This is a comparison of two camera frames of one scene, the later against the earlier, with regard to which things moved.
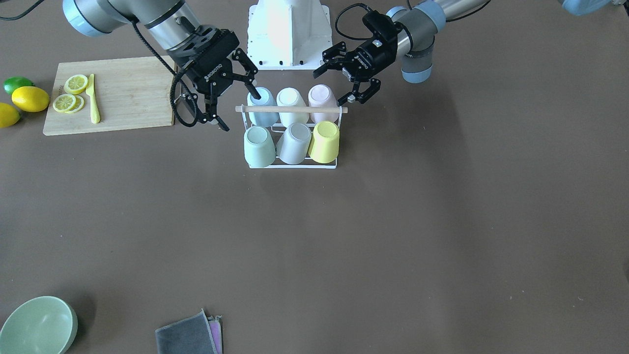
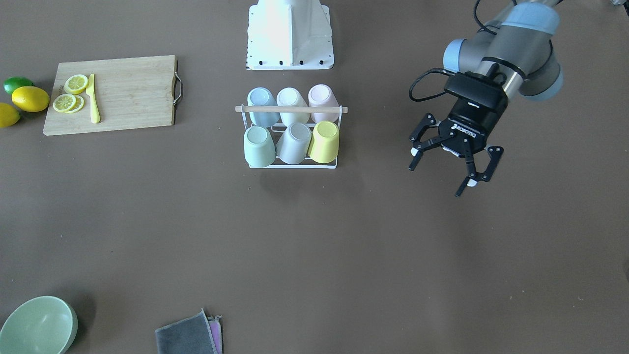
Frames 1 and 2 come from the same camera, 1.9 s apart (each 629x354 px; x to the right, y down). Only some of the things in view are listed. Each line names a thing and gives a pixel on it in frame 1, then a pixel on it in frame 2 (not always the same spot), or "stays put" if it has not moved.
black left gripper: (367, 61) to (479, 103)
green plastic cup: (259, 147) stays put
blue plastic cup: (263, 119) stays put
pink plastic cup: (323, 95) stays put
